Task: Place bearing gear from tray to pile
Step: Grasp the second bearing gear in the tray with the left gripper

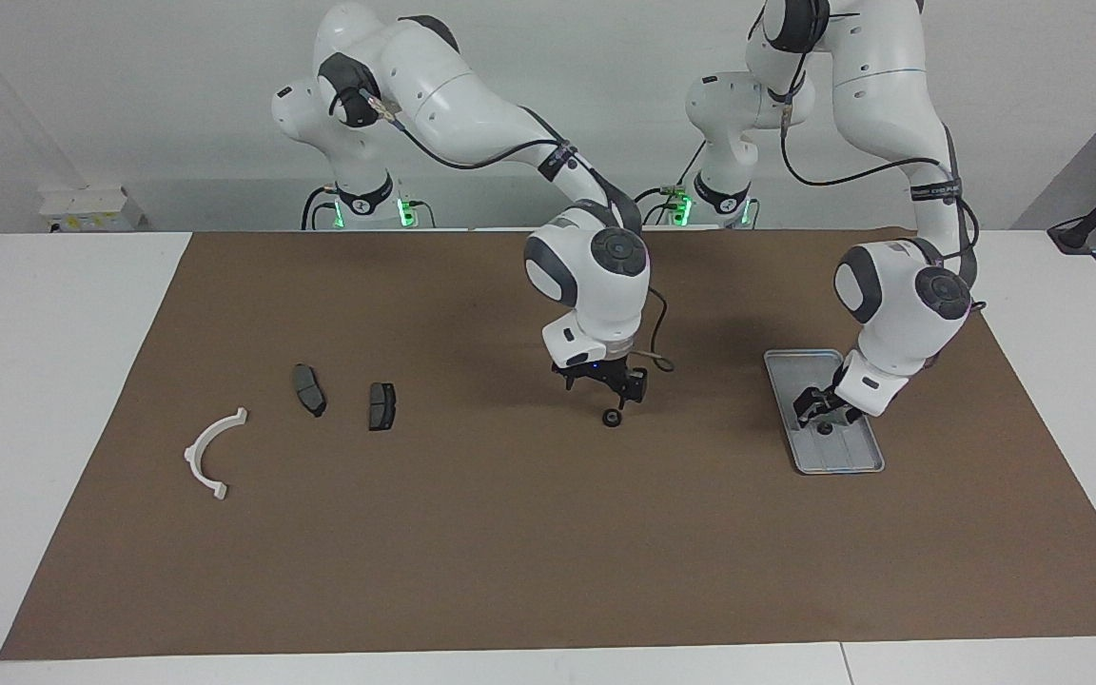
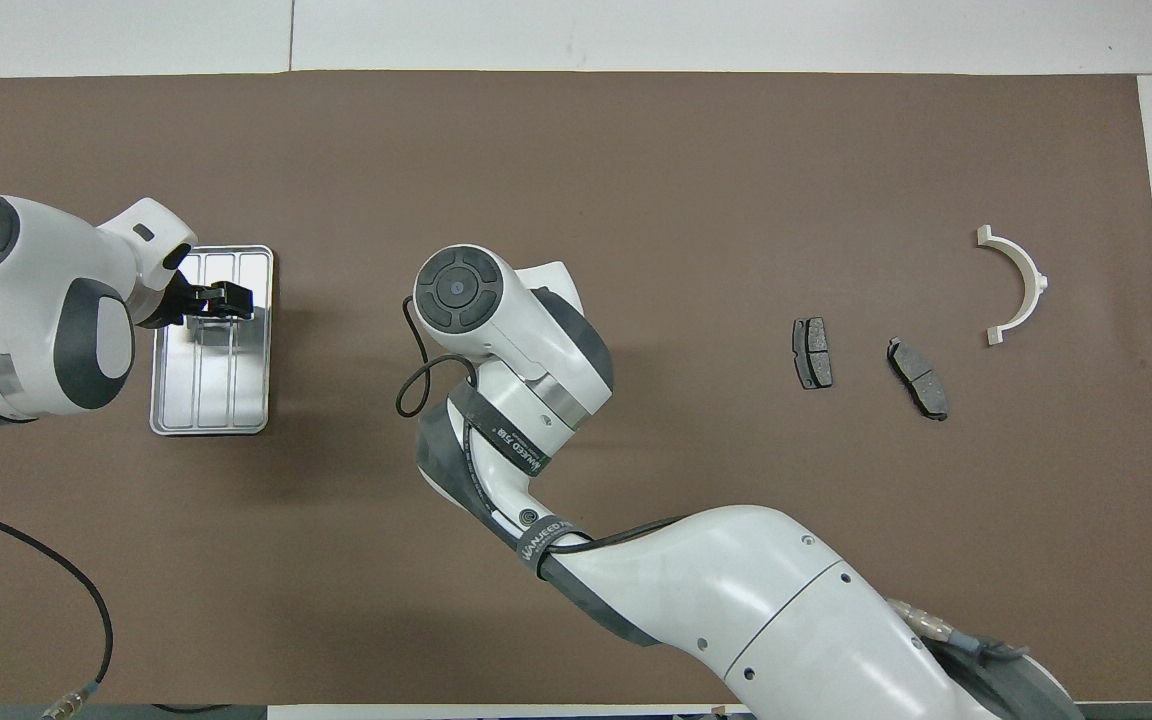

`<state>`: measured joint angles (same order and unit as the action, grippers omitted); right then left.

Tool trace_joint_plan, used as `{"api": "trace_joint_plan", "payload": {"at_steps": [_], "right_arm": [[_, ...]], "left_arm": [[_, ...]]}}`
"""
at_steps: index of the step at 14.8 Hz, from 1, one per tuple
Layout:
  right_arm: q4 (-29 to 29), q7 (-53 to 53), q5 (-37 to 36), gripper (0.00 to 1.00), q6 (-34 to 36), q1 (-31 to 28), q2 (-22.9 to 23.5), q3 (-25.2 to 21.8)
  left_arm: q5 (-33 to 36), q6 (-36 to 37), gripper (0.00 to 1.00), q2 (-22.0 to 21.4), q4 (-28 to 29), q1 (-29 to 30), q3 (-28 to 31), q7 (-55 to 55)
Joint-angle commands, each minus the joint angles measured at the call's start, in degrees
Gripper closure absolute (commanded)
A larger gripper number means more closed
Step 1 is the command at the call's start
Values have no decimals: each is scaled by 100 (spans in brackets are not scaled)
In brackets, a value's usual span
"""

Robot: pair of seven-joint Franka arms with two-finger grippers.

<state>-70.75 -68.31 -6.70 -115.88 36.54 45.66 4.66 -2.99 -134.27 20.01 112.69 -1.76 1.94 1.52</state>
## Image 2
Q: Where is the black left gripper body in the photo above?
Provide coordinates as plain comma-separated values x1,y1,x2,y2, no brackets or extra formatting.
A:
139,266,200,329

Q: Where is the silver metal tray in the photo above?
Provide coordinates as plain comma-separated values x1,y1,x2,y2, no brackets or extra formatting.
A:
149,244,275,437

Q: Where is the brown table mat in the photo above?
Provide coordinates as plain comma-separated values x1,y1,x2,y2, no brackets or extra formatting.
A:
0,70,1152,706

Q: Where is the rectangular dark brake pad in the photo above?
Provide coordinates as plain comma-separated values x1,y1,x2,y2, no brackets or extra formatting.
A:
792,317,834,391

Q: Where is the curved dark brake pad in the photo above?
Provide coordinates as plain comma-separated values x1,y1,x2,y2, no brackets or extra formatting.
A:
886,337,950,422

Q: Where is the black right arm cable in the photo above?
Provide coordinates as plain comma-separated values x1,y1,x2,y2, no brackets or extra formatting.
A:
395,294,1034,669

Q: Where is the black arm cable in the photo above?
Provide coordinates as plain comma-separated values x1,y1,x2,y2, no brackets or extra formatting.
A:
0,498,115,720
395,294,1034,669

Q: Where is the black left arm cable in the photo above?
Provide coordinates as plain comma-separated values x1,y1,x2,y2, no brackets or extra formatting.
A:
0,498,115,720

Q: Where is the white semicircular plastic bracket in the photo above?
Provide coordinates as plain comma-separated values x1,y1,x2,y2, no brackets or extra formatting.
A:
976,225,1049,347

